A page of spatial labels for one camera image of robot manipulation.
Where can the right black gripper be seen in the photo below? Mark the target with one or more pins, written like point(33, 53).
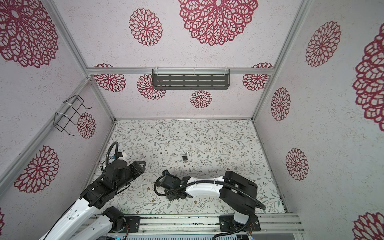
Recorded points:
point(169, 196)

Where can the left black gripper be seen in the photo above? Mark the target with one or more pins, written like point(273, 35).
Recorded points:
point(136, 168)

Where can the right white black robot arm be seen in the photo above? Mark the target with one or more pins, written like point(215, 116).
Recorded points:
point(234, 190)

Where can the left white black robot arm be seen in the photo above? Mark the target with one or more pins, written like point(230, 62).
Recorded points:
point(90, 202)

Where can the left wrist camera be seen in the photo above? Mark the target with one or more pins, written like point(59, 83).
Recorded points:
point(120, 156)

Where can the black wire wall rack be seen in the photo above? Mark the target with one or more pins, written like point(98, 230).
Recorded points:
point(65, 117)

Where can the dark metal wall shelf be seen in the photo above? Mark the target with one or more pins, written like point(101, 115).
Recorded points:
point(191, 80)

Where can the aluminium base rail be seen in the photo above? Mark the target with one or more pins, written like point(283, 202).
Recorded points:
point(211, 224)

